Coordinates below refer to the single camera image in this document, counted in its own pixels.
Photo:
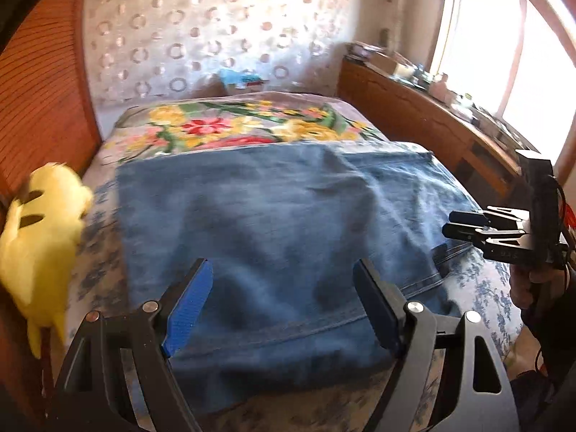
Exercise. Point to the long wooden cabinet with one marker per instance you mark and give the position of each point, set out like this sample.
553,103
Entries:
405,112

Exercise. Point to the floral blanket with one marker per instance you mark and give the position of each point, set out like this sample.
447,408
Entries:
225,121

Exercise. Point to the wooden slatted wardrobe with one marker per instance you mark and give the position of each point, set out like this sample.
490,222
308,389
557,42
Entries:
40,99

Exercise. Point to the circle-patterned sheer curtain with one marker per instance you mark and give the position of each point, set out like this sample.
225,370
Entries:
202,27

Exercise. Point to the cardboard box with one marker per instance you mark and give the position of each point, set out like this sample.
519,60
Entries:
384,60

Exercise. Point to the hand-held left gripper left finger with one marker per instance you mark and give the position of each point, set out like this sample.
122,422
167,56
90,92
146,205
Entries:
189,310

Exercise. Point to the person's right forearm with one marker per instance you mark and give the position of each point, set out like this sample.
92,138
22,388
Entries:
555,324

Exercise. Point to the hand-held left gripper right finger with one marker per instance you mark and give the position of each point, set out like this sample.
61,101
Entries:
378,310

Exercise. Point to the yellow plush toy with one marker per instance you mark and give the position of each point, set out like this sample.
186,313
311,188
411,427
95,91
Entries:
40,243

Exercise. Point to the blue tissue box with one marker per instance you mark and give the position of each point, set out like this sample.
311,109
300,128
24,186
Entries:
240,80

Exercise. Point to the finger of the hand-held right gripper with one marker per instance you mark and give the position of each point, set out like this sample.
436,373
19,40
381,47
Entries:
463,232
470,218

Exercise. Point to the person's right hand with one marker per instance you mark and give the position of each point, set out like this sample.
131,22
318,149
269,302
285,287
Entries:
522,288

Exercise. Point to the window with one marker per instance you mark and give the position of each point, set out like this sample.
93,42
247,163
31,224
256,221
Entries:
508,40

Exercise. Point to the blue denim pants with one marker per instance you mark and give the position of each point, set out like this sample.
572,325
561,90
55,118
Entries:
279,243

